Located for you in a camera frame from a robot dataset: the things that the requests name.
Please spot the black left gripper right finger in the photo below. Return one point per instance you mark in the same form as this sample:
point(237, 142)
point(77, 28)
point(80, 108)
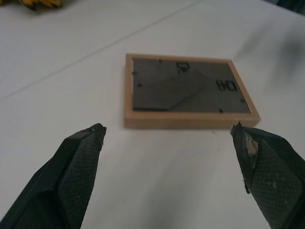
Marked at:
point(274, 176)

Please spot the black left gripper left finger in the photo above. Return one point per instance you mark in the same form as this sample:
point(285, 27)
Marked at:
point(64, 181)

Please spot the yellow and black object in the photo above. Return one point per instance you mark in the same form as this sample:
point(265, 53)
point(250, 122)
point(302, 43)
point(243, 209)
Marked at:
point(39, 3)

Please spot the wooden picture frame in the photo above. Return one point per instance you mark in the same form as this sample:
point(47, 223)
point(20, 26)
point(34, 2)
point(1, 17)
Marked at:
point(183, 93)

